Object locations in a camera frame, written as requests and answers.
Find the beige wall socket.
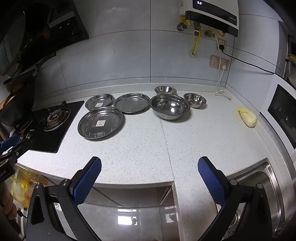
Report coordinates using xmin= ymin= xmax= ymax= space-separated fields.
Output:
xmin=209 ymin=55 xmax=229 ymax=71

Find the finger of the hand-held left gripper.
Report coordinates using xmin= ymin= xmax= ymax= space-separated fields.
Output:
xmin=0 ymin=135 xmax=21 ymax=151
xmin=0 ymin=148 xmax=21 ymax=163

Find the brass gas valve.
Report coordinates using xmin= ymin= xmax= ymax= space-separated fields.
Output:
xmin=193 ymin=21 xmax=204 ymax=37

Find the white power cable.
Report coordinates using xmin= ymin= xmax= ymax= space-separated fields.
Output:
xmin=215 ymin=64 xmax=232 ymax=100

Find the small labelled steel plate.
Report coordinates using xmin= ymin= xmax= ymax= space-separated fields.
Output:
xmin=85 ymin=93 xmax=115 ymax=111

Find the yellow plastic bag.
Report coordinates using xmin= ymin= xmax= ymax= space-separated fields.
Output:
xmin=6 ymin=166 xmax=49 ymax=209

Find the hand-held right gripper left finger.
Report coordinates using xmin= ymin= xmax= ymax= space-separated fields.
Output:
xmin=24 ymin=156 xmax=102 ymax=241

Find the stainless steel sink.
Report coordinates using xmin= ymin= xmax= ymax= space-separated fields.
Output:
xmin=218 ymin=158 xmax=285 ymax=241

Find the black range hood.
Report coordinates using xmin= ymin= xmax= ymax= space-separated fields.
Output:
xmin=0 ymin=0 xmax=90 ymax=77

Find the white wall socket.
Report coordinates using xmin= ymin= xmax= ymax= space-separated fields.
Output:
xmin=216 ymin=38 xmax=228 ymax=51

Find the small ridged steel bowl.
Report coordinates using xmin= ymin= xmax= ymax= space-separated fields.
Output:
xmin=183 ymin=92 xmax=207 ymax=109

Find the small smooth steel bowl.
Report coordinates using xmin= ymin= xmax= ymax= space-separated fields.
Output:
xmin=154 ymin=85 xmax=177 ymax=95

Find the unlabelled steel plate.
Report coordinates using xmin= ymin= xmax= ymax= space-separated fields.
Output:
xmin=113 ymin=92 xmax=151 ymax=114

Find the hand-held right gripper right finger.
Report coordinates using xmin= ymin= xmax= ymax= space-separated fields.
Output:
xmin=197 ymin=156 xmax=278 ymax=241

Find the black power cable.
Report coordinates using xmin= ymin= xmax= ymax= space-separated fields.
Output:
xmin=219 ymin=45 xmax=284 ymax=77

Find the long yellow gas hose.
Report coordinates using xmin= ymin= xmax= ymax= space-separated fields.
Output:
xmin=191 ymin=30 xmax=202 ymax=56

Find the pale yellow napa cabbage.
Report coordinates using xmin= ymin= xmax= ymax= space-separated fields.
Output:
xmin=237 ymin=107 xmax=258 ymax=128

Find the black glass gas stove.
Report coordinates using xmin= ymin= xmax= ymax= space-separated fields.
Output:
xmin=14 ymin=100 xmax=85 ymax=154

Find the white and black water heater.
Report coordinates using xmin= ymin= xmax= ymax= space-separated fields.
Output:
xmin=184 ymin=0 xmax=240 ymax=37

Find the black frying pan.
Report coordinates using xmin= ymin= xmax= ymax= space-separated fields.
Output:
xmin=3 ymin=51 xmax=57 ymax=87

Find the black cooking pot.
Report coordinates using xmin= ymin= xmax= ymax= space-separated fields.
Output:
xmin=0 ymin=86 xmax=36 ymax=128

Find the person's left hand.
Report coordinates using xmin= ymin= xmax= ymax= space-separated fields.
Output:
xmin=0 ymin=185 xmax=18 ymax=220

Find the large steel bowl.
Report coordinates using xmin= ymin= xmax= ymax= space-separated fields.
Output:
xmin=150 ymin=94 xmax=191 ymax=121

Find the large labelled steel plate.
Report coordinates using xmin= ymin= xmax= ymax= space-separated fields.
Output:
xmin=77 ymin=107 xmax=125 ymax=140

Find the white microwave oven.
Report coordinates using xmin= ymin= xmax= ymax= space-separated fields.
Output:
xmin=260 ymin=74 xmax=296 ymax=161

